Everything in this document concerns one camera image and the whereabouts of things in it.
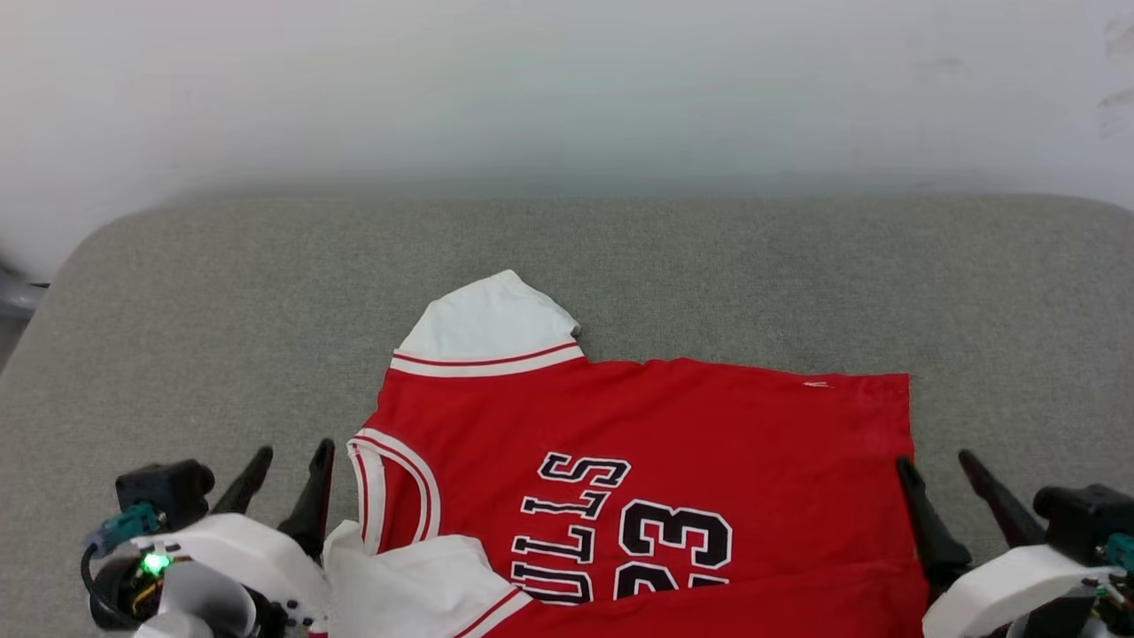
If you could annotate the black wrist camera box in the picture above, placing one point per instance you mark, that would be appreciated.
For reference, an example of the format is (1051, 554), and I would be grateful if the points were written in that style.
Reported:
(1081, 518)
(164, 492)

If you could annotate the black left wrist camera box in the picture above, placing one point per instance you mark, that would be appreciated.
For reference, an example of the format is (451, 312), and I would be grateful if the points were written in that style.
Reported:
(164, 492)

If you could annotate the teal camera connector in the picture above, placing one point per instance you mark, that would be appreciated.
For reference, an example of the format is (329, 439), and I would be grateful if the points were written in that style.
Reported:
(124, 525)
(1122, 549)

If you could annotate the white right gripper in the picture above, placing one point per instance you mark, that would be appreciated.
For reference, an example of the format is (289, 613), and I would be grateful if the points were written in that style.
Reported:
(1001, 589)

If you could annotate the grey curved object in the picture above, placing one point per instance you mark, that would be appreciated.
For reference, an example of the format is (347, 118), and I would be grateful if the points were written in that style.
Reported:
(16, 297)

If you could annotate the red white basketball jersey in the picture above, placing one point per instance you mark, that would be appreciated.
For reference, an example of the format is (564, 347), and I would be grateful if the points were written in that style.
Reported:
(709, 425)

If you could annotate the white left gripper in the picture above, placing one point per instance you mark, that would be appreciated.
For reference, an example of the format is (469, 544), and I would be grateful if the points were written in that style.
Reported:
(248, 549)

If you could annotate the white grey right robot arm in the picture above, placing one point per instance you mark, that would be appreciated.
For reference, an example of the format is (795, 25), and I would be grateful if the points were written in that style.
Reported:
(1076, 616)

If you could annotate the teal left camera connector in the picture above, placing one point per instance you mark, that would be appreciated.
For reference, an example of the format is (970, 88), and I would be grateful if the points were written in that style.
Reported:
(124, 525)

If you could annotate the teal right camera connector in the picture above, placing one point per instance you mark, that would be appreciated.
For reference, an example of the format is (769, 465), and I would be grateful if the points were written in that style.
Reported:
(1122, 549)

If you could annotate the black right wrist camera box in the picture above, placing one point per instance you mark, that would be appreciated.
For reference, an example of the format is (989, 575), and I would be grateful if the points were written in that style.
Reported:
(1081, 518)

